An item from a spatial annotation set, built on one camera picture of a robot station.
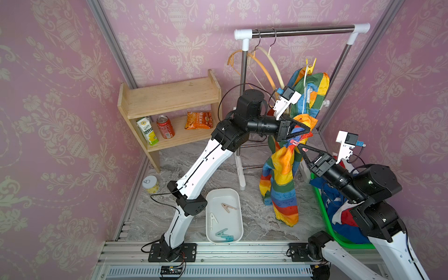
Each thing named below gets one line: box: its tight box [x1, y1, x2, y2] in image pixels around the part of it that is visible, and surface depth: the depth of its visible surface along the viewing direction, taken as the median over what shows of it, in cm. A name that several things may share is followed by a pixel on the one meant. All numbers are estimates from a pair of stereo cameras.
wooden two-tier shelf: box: [117, 69, 223, 174], surface depth 81 cm
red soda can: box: [156, 114, 175, 140], surface depth 83 cm
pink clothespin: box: [221, 203, 238, 214], surface depth 88 cm
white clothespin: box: [210, 212, 219, 231], surface depth 85 cm
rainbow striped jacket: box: [259, 67, 331, 227], surface depth 59 cm
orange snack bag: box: [184, 111, 214, 131], surface depth 94 cm
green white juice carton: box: [136, 116, 160, 146], surface depth 79 cm
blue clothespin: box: [221, 235, 234, 243], surface depth 79 cm
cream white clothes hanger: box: [250, 28, 286, 89], surface depth 57 cm
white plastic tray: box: [205, 188, 244, 245], surface depth 85 cm
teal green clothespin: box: [214, 228, 230, 239], surface depth 79 cm
